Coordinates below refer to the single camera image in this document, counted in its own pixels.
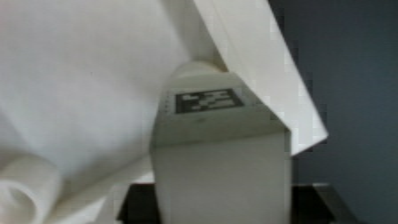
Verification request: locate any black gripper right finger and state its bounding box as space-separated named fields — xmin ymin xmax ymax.
xmin=292 ymin=183 xmax=361 ymax=224

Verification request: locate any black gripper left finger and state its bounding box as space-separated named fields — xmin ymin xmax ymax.
xmin=118 ymin=183 xmax=162 ymax=224

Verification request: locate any white table leg with tag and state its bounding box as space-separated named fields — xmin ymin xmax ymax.
xmin=152 ymin=62 xmax=292 ymax=224

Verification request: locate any white square tabletop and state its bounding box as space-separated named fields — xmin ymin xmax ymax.
xmin=0 ymin=0 xmax=327 ymax=224

